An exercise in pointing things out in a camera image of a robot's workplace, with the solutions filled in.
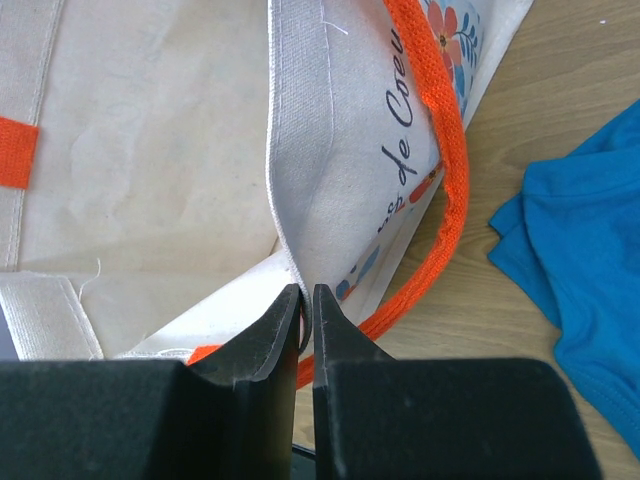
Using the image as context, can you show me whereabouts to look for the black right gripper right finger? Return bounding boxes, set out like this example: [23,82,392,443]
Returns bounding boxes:
[312,285,601,479]

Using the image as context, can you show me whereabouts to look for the teal blue shirt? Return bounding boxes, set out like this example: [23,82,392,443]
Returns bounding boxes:
[488,103,639,453]

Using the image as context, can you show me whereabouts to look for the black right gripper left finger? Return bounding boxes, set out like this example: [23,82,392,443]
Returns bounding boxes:
[1,285,301,479]

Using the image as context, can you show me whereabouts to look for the beige canvas tote bag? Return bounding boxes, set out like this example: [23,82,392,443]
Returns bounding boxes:
[1,1,531,361]

